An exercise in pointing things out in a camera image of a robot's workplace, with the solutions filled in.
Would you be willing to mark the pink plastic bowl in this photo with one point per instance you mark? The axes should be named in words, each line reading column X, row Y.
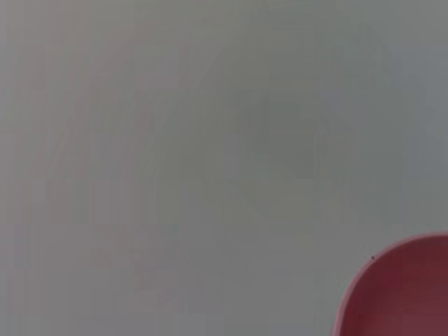
column 402, row 290

